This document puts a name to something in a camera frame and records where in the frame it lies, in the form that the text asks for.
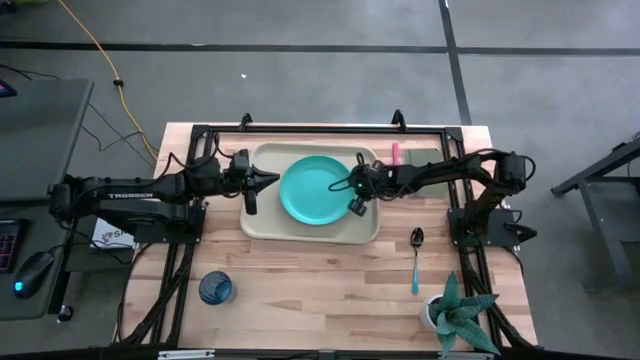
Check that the blue translucent cup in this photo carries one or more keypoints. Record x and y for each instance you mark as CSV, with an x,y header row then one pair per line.
x,y
216,288

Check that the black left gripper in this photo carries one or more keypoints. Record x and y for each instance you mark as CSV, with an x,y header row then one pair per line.
x,y
235,182

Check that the small screen device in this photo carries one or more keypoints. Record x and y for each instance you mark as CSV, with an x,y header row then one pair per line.
x,y
6,90

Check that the dark grey desk top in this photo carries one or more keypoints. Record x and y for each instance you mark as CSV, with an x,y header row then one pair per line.
x,y
40,140

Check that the silver metal bracket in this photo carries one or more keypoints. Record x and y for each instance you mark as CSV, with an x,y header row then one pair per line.
x,y
467,356
185,355

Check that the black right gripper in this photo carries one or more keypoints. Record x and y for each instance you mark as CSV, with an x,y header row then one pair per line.
x,y
367,182

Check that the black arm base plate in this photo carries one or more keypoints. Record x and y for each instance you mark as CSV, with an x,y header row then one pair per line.
x,y
500,235
170,234

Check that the black round knob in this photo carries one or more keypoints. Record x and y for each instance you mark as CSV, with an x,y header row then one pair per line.
x,y
65,313

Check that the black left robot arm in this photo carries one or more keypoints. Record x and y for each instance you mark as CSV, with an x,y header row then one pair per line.
x,y
150,197

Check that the olive green notebook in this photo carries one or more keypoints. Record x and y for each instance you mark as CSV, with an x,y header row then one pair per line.
x,y
422,155

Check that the black frame clamp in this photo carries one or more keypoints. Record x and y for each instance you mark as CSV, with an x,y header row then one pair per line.
x,y
246,119
398,118

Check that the teal round plate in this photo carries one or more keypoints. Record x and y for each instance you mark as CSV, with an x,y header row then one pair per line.
x,y
310,190

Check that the black aluminium table frame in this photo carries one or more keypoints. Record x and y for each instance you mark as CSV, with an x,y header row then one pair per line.
x,y
325,130

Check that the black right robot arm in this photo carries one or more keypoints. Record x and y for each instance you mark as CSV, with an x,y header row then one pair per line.
x,y
440,172

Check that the beige plastic tray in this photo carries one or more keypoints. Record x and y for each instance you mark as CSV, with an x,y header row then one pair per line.
x,y
310,232

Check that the white printed box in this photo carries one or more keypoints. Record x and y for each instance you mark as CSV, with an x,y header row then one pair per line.
x,y
107,239

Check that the black backlit keyboard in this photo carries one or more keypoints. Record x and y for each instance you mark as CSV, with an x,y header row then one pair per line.
x,y
7,245

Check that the green succulent in white pot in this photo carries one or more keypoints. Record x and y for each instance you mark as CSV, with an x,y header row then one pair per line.
x,y
457,315

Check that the black computer mouse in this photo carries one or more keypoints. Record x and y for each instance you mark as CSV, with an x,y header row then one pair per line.
x,y
32,275

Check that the grey desk surface with mouse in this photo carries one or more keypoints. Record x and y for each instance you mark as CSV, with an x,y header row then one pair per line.
x,y
40,230

